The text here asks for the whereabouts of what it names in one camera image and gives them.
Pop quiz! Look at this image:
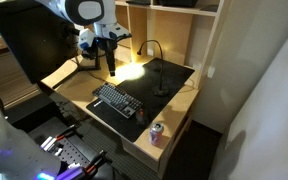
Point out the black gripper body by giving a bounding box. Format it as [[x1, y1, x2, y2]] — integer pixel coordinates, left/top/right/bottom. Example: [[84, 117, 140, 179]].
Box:
[[103, 38, 118, 64]]

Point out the black red gaming mouse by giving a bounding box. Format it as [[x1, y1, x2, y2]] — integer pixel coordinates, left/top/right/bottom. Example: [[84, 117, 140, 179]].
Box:
[[135, 108, 149, 127]]

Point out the black monitor stand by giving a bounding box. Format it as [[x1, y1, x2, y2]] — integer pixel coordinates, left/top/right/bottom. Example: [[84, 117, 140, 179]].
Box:
[[52, 49, 102, 90]]

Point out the black mechanical keyboard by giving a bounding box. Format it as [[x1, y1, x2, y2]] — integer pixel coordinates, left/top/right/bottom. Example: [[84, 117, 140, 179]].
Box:
[[92, 82, 144, 119]]

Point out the black gooseneck desk lamp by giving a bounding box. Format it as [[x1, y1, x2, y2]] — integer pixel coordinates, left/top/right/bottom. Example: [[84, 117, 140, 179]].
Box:
[[136, 39, 170, 98]]

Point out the small flat black shelf item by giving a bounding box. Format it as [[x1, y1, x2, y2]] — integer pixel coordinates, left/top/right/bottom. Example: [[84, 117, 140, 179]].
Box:
[[125, 0, 152, 6]]

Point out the black desk mat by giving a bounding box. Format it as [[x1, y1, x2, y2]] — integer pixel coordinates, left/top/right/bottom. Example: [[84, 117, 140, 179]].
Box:
[[85, 57, 196, 144]]

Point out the wooden desk with hutch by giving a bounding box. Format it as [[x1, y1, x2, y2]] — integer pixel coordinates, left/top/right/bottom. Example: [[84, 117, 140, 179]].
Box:
[[40, 0, 233, 179]]

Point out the pink soda can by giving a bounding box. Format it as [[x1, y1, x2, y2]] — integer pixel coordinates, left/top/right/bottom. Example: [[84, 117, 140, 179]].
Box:
[[149, 121, 165, 146]]

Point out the black computer monitor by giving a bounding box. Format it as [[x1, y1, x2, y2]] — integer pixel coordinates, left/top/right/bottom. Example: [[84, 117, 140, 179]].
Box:
[[0, 0, 85, 84]]

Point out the large black shelf item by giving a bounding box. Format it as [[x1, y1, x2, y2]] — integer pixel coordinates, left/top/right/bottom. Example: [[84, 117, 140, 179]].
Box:
[[157, 0, 198, 8]]

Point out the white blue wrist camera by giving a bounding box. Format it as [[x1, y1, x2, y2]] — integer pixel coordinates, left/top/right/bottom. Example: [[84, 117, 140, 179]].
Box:
[[78, 28, 97, 51]]

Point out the red handled black clamp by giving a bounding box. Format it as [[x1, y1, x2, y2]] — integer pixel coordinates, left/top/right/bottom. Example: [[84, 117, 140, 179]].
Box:
[[55, 149, 113, 180], [40, 124, 82, 151]]

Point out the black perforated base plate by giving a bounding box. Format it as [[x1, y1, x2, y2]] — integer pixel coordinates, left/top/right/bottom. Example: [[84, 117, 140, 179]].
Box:
[[28, 116, 118, 180]]

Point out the white wall outlet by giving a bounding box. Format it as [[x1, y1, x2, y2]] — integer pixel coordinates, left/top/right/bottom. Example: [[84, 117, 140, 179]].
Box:
[[207, 65, 216, 79]]

